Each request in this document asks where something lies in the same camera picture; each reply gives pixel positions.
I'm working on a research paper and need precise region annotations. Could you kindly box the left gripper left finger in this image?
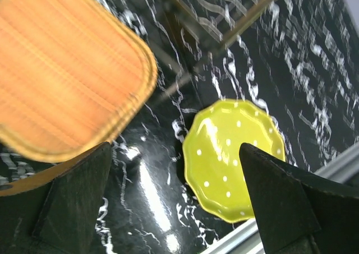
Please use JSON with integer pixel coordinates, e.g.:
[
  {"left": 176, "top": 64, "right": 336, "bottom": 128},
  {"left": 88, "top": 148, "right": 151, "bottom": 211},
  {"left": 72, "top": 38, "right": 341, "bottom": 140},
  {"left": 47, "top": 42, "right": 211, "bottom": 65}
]
[{"left": 1, "top": 142, "right": 112, "bottom": 253}]

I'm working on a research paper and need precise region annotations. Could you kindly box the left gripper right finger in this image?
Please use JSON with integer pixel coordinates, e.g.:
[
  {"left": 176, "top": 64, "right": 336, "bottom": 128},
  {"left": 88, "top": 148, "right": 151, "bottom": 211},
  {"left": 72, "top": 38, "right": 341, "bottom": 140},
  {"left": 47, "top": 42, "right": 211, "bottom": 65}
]
[{"left": 238, "top": 142, "right": 359, "bottom": 254}]

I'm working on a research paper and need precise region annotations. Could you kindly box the green scalloped plate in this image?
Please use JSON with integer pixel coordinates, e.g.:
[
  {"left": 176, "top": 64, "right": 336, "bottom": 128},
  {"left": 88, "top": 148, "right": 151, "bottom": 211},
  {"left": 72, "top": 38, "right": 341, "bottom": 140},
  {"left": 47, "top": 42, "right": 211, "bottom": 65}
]
[{"left": 182, "top": 99, "right": 286, "bottom": 223}]

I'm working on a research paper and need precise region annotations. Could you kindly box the aluminium mounting rail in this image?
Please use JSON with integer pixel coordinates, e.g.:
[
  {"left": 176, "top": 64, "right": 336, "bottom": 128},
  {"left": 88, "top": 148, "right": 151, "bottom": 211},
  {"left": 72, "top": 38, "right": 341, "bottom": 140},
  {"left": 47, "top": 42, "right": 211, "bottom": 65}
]
[{"left": 207, "top": 144, "right": 359, "bottom": 254}]

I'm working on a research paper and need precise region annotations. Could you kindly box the steel wire dish rack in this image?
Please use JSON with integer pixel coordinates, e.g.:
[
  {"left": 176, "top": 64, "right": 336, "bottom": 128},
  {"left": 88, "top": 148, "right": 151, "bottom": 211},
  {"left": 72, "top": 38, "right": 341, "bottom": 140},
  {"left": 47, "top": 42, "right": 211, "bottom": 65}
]
[{"left": 162, "top": 0, "right": 276, "bottom": 51}]

